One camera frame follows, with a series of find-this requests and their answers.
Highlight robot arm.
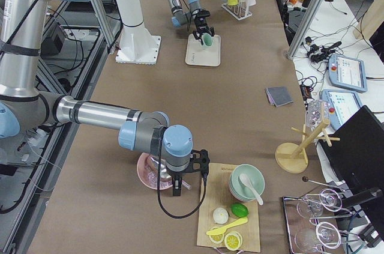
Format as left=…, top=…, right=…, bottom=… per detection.
left=1, top=0, right=209, bottom=196
left=168, top=0, right=215, bottom=44

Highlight black tray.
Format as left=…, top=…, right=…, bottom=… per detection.
left=282, top=196, right=361, bottom=253

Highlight wine glass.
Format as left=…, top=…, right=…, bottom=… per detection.
left=294, top=222, right=341, bottom=253
left=296, top=189, right=342, bottom=218

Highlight wooden cutting board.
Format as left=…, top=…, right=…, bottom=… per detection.
left=197, top=163, right=261, bottom=252

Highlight lemon half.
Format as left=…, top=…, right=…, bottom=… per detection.
left=224, top=231, right=243, bottom=251

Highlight cream rabbit tray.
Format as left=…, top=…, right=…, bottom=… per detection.
left=185, top=34, right=221, bottom=67

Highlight white garlic bulb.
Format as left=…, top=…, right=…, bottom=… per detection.
left=212, top=207, right=229, bottom=225

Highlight blue teach pendant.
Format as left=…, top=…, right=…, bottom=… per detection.
left=328, top=53, right=368, bottom=92
left=320, top=89, right=362, bottom=130

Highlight yellow plastic knife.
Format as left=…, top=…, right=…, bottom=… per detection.
left=206, top=217, right=248, bottom=236

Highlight aluminium frame post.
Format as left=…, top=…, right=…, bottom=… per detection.
left=286, top=0, right=323, bottom=60

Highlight pink bowl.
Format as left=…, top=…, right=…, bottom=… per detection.
left=137, top=153, right=172, bottom=190

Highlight wooden mug tree stand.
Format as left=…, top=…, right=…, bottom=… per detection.
left=275, top=118, right=340, bottom=174

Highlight blue teach pendant near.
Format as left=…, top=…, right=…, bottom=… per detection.
left=320, top=89, right=362, bottom=130

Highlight lemon slice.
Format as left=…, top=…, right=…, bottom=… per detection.
left=209, top=234, right=224, bottom=244

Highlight white ceramic spoon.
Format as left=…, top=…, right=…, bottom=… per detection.
left=239, top=173, right=263, bottom=205

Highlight metal ice scoop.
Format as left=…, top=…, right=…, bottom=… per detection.
left=147, top=156, right=192, bottom=190

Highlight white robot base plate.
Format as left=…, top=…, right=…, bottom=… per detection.
left=115, top=34, right=161, bottom=65

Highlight green stacked bowls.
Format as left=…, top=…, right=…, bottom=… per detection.
left=228, top=163, right=266, bottom=202

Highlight clear textured glass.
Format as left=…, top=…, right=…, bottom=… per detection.
left=305, top=100, right=329, bottom=130

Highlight grey folded cloth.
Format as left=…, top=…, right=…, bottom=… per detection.
left=265, top=86, right=293, bottom=107

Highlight wine glass upper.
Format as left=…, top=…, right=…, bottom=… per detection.
left=296, top=189, right=342, bottom=218

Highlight green lime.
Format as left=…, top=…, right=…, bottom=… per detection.
left=230, top=203, right=249, bottom=218

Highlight green cup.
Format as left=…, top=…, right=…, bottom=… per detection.
left=200, top=32, right=213, bottom=49

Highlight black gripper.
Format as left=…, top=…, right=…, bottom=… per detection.
left=193, top=10, right=215, bottom=41
left=172, top=149, right=209, bottom=196

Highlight wine glass lower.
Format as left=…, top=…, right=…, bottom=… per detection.
left=294, top=222, right=341, bottom=253

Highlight white wire cup rack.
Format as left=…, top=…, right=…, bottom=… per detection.
left=221, top=0, right=253, bottom=20

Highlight black monitor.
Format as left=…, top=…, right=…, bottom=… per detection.
left=319, top=105, right=383, bottom=194

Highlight blue teach pendant far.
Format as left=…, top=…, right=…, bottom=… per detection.
left=328, top=53, right=368, bottom=92

